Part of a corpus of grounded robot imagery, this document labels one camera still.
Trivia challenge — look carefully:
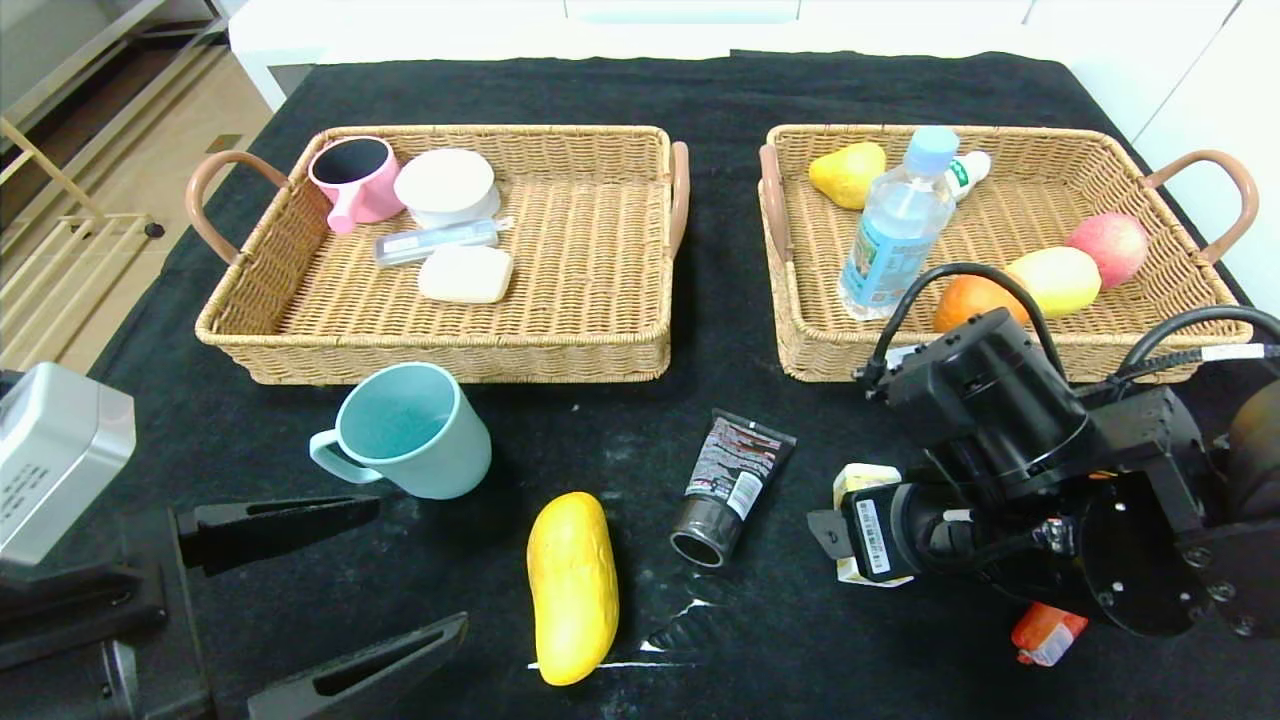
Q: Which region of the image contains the white soap bar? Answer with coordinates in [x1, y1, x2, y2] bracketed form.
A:
[418, 246, 515, 305]

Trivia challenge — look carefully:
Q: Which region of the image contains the red peach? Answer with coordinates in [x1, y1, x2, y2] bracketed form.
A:
[1066, 212, 1151, 291]

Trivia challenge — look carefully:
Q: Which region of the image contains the gray shelf unit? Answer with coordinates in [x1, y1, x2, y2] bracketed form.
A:
[0, 0, 233, 136]

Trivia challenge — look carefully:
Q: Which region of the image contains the braided right arm cable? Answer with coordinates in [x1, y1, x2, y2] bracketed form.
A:
[1085, 340, 1280, 396]

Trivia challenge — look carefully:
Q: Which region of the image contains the orange sausage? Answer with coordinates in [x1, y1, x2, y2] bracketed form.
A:
[1012, 600, 1089, 668]

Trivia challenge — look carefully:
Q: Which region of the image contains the wicker basket holding toiletries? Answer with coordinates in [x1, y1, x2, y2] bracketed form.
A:
[186, 125, 691, 386]

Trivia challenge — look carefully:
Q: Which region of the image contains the black facial cleanser tube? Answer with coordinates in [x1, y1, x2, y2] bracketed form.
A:
[670, 409, 798, 570]

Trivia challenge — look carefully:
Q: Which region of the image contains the wicker basket holding food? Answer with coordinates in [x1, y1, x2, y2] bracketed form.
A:
[758, 124, 1259, 384]

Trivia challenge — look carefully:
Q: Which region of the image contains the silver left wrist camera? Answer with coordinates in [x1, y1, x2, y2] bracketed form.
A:
[0, 362, 137, 566]

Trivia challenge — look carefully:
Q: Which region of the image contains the long yellow mango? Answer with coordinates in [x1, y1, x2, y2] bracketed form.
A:
[527, 491, 621, 687]

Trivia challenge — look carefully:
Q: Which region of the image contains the grey toothpaste tube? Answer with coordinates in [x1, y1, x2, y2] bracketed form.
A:
[375, 217, 516, 269]

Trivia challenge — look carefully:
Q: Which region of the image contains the yellow juice box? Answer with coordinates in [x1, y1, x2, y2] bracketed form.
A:
[833, 463, 915, 588]

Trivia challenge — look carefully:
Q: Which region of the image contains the pink cup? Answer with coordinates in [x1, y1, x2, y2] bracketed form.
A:
[308, 136, 406, 236]

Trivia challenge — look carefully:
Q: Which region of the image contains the white green-label yogurt bottle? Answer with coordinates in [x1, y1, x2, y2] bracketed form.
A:
[945, 150, 993, 201]

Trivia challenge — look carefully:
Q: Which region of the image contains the black right camera cable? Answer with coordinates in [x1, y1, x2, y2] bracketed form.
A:
[868, 262, 1280, 396]

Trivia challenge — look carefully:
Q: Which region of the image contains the black tablecloth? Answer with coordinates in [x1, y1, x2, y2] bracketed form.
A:
[0, 52, 1280, 720]

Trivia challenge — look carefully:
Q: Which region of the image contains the orange fruit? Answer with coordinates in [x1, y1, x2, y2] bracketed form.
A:
[935, 275, 1031, 334]

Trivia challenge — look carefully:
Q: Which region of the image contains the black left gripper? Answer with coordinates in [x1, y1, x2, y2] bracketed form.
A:
[97, 494, 469, 720]

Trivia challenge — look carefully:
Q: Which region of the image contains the clear blue-cap water bottle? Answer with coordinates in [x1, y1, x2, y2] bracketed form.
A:
[838, 125, 961, 321]

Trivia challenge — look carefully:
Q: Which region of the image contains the yellow pear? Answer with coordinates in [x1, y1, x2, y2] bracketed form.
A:
[808, 141, 887, 211]

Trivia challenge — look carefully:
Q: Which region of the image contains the gold metal rack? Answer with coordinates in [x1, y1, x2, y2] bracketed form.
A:
[0, 115, 166, 381]

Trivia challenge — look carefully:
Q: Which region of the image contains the white round lidded jar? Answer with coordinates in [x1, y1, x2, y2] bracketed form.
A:
[394, 149, 501, 230]

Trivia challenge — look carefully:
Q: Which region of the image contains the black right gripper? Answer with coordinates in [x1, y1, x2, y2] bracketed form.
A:
[806, 481, 977, 583]

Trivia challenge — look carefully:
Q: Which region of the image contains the yellow lemon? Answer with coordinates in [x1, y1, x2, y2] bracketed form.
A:
[1005, 246, 1102, 319]

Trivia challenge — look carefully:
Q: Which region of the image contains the teal mug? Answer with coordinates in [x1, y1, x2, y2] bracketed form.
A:
[310, 362, 493, 501]

